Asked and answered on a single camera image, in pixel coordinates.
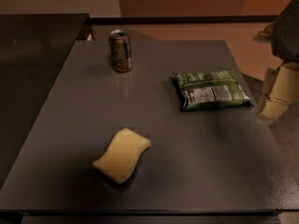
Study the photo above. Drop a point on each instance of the yellow sponge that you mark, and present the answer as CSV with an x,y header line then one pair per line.
x,y
119,161

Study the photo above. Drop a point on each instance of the brown soda can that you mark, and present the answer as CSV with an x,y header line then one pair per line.
x,y
120,49

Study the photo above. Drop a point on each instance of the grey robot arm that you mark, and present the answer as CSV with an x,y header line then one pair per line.
x,y
284,37

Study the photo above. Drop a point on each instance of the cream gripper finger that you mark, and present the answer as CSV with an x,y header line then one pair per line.
x,y
280,89

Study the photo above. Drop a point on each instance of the dark side cabinet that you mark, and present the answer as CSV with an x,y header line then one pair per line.
x,y
33,49

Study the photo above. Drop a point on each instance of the green chip bag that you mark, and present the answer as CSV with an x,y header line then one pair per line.
x,y
205,90

